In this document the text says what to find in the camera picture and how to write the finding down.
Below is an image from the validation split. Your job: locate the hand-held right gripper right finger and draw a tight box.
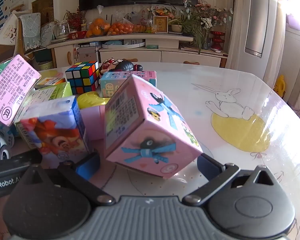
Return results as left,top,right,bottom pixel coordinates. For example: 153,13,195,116
182,152,277,207

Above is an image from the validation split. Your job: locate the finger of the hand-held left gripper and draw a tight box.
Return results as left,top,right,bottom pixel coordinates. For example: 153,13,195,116
0,124,15,162

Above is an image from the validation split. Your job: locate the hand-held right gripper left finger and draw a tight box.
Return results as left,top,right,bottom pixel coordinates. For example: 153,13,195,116
27,152,116,206

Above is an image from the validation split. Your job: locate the blue cartoon box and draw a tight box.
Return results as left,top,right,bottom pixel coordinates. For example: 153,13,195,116
14,95,91,163

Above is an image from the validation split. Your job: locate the pink text-print box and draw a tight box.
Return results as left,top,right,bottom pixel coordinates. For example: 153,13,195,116
0,54,42,127

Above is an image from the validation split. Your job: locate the yellow plastic egg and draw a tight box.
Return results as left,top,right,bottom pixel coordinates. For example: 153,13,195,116
76,92,111,110

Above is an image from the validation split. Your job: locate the pink bow-print box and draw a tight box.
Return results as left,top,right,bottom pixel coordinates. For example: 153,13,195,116
104,74,203,180

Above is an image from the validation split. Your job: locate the yellow-green box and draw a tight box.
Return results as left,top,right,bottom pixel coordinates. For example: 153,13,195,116
21,81,73,113

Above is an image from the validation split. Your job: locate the pink and blue figure-print box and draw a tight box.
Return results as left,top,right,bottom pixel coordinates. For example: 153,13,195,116
100,70,157,98

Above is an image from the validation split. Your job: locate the red and black doll figure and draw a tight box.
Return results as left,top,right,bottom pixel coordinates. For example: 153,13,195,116
99,58,143,77

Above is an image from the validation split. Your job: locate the white and orange medicine box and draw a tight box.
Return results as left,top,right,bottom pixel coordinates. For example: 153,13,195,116
36,76,66,89

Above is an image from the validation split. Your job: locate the multicoloured puzzle cube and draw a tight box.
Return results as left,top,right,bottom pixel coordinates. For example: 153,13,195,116
65,60,100,95

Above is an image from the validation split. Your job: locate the light green waste bin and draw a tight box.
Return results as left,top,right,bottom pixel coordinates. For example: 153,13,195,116
37,60,54,72

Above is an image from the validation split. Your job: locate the dark green storage bin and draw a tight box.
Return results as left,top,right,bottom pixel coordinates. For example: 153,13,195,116
35,49,53,63

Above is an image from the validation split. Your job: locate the yellow plastic bottle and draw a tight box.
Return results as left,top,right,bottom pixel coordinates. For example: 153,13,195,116
275,75,287,99

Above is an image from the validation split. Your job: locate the wooden chair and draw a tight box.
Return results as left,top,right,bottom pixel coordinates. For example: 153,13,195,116
15,17,55,63

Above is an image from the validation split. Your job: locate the pinkish metal box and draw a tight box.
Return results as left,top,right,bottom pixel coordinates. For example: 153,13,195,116
77,46,99,63

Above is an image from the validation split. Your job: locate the white cartoon-print cloth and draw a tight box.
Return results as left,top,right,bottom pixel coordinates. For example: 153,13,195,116
0,13,20,46

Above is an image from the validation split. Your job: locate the cream television cabinet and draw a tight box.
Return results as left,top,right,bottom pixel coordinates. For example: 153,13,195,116
47,31,228,68

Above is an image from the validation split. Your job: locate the teal lace cloth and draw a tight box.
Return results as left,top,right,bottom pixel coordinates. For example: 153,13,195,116
18,12,42,51

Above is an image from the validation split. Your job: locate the white paper bag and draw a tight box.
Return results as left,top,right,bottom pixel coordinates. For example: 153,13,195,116
41,22,55,48

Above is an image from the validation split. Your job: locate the red candle holder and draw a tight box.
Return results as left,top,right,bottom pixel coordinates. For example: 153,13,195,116
210,31,227,50

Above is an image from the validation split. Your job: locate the white round tray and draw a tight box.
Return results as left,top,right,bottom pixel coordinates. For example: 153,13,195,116
101,40,146,49

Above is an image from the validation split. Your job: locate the glass kettle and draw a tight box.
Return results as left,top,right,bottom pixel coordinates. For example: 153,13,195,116
52,20,70,40

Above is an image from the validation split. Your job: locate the white washing machine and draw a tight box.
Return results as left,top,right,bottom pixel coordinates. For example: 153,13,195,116
286,27,300,110

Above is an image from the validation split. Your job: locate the bag of large oranges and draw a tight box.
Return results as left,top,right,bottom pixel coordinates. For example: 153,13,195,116
86,5,110,38

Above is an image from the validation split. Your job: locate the cream curtain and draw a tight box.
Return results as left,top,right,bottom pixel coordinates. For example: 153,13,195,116
225,0,253,69

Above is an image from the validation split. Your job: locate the bag of small tangerines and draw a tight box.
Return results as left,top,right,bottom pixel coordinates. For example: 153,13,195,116
107,17,134,36

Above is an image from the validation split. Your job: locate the potted green plant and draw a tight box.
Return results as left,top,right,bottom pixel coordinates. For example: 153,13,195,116
170,12,210,53

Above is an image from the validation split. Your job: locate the bag of small yellow fruits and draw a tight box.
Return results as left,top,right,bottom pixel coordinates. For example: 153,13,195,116
134,24,158,33

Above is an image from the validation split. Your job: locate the red berry bouquet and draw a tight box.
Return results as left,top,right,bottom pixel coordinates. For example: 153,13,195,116
65,9,84,30

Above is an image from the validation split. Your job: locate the white standing air conditioner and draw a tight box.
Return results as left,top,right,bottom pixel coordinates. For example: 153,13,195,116
242,0,288,85

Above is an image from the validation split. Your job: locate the artificial flower bouquet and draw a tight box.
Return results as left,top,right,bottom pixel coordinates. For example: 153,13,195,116
182,0,234,30

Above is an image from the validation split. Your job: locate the wooden picture frame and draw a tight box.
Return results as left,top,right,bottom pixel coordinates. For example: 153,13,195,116
153,16,169,33

